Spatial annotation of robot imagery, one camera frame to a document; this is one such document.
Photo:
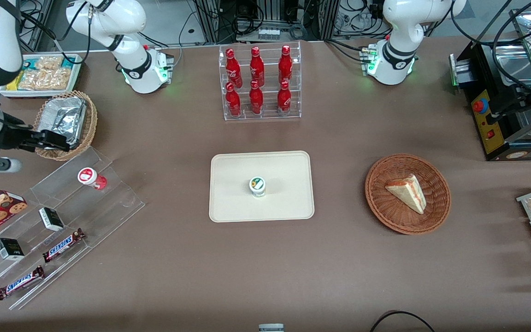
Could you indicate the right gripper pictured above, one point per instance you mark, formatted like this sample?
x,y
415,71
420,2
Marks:
x,y
11,134

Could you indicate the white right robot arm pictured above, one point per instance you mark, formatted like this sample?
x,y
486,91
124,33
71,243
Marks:
x,y
132,18

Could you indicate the red gum bottle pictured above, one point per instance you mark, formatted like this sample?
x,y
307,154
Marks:
x,y
89,177

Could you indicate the cream plastic tray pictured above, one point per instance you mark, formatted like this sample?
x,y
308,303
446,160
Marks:
x,y
288,198

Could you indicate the stacked aluminium foil trays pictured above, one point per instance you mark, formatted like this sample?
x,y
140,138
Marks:
x,y
62,115

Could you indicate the light wicker basket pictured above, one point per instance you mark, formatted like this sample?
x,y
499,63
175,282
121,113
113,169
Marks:
x,y
89,124

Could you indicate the clear bag of crackers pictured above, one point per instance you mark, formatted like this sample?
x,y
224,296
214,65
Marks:
x,y
46,79

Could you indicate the yellow snack packet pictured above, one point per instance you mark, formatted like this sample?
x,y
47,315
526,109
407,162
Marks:
x,y
15,85

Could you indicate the white rectangular snack bin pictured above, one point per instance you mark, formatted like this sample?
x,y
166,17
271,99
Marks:
x,y
75,78

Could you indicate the small black box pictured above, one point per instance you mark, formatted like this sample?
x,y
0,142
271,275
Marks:
x,y
9,249
51,219

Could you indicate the clear acrylic stepped display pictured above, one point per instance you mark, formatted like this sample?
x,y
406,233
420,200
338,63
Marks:
x,y
104,207

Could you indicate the Snickers bar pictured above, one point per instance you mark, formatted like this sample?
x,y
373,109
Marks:
x,y
62,245
19,283

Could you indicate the red cola bottle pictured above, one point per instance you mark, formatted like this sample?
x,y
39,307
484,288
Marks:
x,y
284,100
233,102
233,69
256,67
285,64
256,100

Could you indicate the clear acrylic bottle rack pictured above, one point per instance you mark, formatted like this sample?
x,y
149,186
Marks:
x,y
268,99

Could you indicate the white power strip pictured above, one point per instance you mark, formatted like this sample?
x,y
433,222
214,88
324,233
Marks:
x,y
268,33

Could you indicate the small grey device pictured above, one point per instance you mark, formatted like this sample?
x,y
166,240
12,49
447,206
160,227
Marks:
x,y
271,328

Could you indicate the round brown wicker basket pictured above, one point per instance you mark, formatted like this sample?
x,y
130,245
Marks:
x,y
385,212

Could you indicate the wrapped triangle sandwich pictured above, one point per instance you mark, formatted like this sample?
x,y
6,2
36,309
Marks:
x,y
408,192

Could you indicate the red emergency stop button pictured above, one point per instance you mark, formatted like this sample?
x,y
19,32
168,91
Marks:
x,y
480,106

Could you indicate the black sealing machine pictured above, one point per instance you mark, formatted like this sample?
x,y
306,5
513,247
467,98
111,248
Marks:
x,y
491,133

